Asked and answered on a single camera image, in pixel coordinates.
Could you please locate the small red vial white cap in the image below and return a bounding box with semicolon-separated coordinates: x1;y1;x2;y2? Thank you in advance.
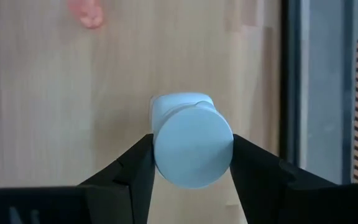
67;0;104;30

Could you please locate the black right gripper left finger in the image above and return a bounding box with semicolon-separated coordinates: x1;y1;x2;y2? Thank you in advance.
79;133;157;224

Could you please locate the wooden shelf with black legs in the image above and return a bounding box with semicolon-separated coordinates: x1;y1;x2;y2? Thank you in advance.
0;0;281;224

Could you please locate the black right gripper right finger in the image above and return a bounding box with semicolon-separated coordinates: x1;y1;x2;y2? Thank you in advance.
229;133;337;224

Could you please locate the white medicine bottle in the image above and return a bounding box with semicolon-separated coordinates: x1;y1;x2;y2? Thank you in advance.
149;91;235;190

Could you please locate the black aluminium table frame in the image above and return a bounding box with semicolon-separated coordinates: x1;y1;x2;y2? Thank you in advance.
280;0;303;167

